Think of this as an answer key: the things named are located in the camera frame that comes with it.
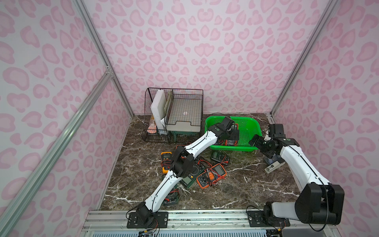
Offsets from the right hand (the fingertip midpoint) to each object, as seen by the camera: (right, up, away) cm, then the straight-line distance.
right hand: (254, 143), depth 86 cm
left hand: (-8, +6, +11) cm, 15 cm away
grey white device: (+12, -12, +2) cm, 17 cm away
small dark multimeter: (-19, -8, +7) cm, 22 cm away
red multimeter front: (-15, 0, +13) cm, 19 cm away
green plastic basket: (+5, +10, +23) cm, 26 cm away
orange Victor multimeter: (-24, -17, -2) cm, 30 cm away
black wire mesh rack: (-66, +5, +20) cm, 69 cm away
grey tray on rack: (-41, +18, +18) cm, 49 cm away
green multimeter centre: (-33, -16, +2) cm, 36 cm away
